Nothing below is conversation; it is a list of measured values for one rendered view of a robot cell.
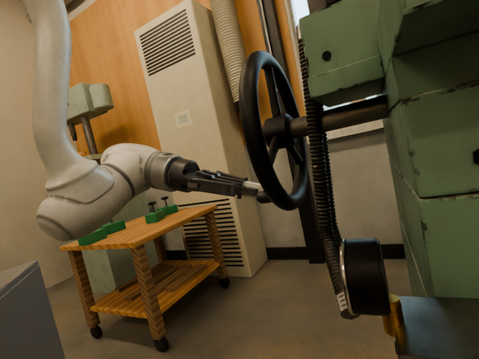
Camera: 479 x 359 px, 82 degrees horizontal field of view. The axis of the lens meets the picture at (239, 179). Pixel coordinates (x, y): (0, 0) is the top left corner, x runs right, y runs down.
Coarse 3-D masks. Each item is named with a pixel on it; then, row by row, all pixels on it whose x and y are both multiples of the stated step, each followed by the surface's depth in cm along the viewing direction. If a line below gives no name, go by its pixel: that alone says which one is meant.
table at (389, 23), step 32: (384, 0) 23; (416, 0) 16; (448, 0) 15; (384, 32) 27; (416, 32) 20; (448, 32) 21; (352, 64) 36; (384, 64) 33; (320, 96) 39; (352, 96) 46
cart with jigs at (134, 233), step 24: (144, 216) 191; (168, 216) 168; (192, 216) 151; (96, 240) 135; (120, 240) 126; (144, 240) 120; (216, 240) 170; (72, 264) 144; (144, 264) 121; (168, 264) 181; (192, 264) 177; (216, 264) 168; (120, 288) 157; (144, 288) 121; (168, 288) 143; (96, 312) 148; (120, 312) 133; (144, 312) 127; (96, 336) 147
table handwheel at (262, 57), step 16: (256, 64) 41; (272, 64) 50; (240, 80) 40; (256, 80) 40; (272, 80) 50; (240, 96) 39; (256, 96) 39; (272, 96) 50; (288, 96) 58; (240, 112) 39; (256, 112) 38; (272, 112) 51; (288, 112) 61; (320, 112) 47; (336, 112) 45; (352, 112) 44; (368, 112) 43; (384, 112) 42; (256, 128) 38; (272, 128) 49; (288, 128) 48; (304, 128) 47; (336, 128) 46; (256, 144) 38; (272, 144) 46; (288, 144) 49; (304, 144) 62; (256, 160) 39; (272, 160) 43; (304, 160) 60; (272, 176) 40; (304, 176) 58; (272, 192) 42; (304, 192) 55; (288, 208) 46
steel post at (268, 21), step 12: (264, 0) 168; (264, 12) 169; (276, 12) 170; (264, 24) 168; (276, 24) 167; (264, 36) 171; (276, 36) 168; (276, 48) 169; (276, 60) 171; (288, 72) 174; (288, 156) 177; (312, 204) 176; (300, 216) 180; (312, 216) 176; (312, 228) 178; (312, 240) 179; (312, 252) 181
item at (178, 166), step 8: (176, 160) 62; (184, 160) 61; (192, 160) 62; (176, 168) 60; (184, 168) 60; (192, 168) 62; (168, 176) 61; (176, 176) 60; (184, 176) 59; (192, 176) 58; (200, 176) 59; (176, 184) 60; (184, 184) 61
